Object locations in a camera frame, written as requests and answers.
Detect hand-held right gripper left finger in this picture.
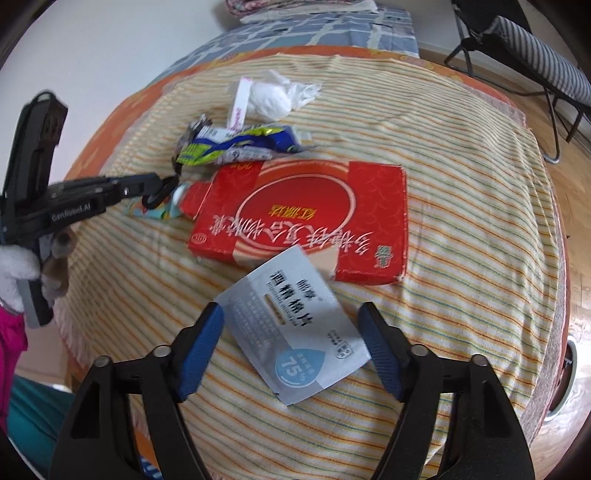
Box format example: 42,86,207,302
48,302,225,480

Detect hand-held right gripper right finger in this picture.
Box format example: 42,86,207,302
358,302,536,480

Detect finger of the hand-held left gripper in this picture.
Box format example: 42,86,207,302
141,176,180,209
104,172,162,198

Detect colourful candy wrapper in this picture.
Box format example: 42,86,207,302
127,181,205,221

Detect white wipe packet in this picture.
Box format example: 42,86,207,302
215,244,372,407

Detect red cardboard box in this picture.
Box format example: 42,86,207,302
187,159,409,286

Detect person's left hand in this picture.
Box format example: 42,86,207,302
0,230,77,312

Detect small dark foil wrapper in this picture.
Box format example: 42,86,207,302
178,115,214,145

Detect blue yellow snack wrapper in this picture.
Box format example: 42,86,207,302
173,124,319,168

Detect striped yellow blanket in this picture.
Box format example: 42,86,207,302
62,53,568,467

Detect white paper strip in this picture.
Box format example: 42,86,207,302
227,76,254,130

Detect white tissue ball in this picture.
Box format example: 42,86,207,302
247,80,294,121

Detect teal trousers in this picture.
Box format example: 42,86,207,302
8,374,80,478

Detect crumpled white plastic film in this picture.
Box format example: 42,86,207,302
265,69,322,112

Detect folded floral quilt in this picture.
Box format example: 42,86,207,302
225,0,384,25

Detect blue checked bedsheet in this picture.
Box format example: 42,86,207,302
173,7,421,85

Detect black folding chair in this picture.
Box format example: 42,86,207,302
445,0,591,164

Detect striped chair cushion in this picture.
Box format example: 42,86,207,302
489,16,591,110

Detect white ring light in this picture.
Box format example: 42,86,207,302
542,335,579,423

